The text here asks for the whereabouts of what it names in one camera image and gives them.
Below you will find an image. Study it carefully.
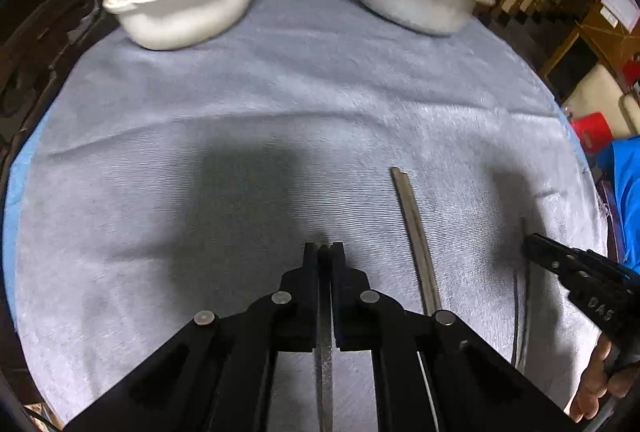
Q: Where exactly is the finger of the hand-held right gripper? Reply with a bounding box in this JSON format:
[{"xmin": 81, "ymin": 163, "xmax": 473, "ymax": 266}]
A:
[{"xmin": 522, "ymin": 233, "xmax": 601, "ymax": 286}]

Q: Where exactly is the person's right hand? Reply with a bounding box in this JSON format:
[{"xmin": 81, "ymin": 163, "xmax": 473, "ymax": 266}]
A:
[{"xmin": 570, "ymin": 337, "xmax": 640, "ymax": 423}]

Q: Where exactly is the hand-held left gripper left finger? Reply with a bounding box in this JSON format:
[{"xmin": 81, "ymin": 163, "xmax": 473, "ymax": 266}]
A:
[{"xmin": 65, "ymin": 242, "xmax": 321, "ymax": 432}]

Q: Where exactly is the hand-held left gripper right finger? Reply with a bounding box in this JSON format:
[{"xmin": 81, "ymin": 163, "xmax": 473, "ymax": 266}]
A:
[{"xmin": 329, "ymin": 242, "xmax": 591, "ymax": 432}]

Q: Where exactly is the beige chair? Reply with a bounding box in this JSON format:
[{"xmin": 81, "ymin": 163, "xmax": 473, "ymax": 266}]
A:
[{"xmin": 562, "ymin": 62, "xmax": 640, "ymax": 139}]

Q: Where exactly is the wall calendar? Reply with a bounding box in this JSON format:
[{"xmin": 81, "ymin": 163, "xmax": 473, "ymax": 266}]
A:
[{"xmin": 600, "ymin": 0, "xmax": 640, "ymax": 31}]

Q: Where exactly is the dark carved wooden sideboard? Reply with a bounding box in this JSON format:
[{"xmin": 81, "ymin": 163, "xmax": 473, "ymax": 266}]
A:
[{"xmin": 0, "ymin": 0, "xmax": 121, "ymax": 154}]

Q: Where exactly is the red plastic item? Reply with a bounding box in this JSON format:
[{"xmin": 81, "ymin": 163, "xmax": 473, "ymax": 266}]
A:
[{"xmin": 570, "ymin": 112, "xmax": 616, "ymax": 156}]

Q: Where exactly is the light blue table cover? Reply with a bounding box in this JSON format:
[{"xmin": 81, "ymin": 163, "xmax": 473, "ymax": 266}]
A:
[{"xmin": 1, "ymin": 92, "xmax": 597, "ymax": 353}]

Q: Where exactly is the grey tablecloth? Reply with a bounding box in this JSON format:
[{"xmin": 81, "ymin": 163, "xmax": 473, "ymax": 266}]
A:
[{"xmin": 10, "ymin": 0, "xmax": 609, "ymax": 432}]

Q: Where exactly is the bright blue plastic item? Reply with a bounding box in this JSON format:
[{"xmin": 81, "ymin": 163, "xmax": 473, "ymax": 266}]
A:
[{"xmin": 597, "ymin": 139, "xmax": 640, "ymax": 274}]

